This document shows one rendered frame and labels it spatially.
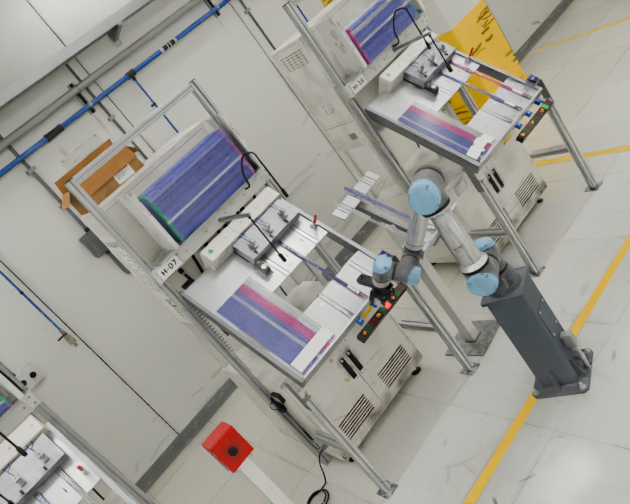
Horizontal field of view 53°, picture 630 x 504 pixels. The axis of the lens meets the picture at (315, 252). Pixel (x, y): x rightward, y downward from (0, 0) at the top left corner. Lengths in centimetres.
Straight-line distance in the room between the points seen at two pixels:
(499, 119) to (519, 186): 61
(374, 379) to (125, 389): 184
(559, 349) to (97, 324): 283
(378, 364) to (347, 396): 24
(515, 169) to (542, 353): 154
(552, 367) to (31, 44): 351
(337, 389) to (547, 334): 104
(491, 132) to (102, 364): 279
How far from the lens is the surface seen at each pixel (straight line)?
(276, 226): 301
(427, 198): 227
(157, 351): 449
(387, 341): 333
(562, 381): 295
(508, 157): 403
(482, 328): 352
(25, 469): 277
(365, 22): 366
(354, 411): 326
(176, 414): 461
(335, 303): 284
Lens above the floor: 200
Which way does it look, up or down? 20 degrees down
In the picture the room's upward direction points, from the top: 38 degrees counter-clockwise
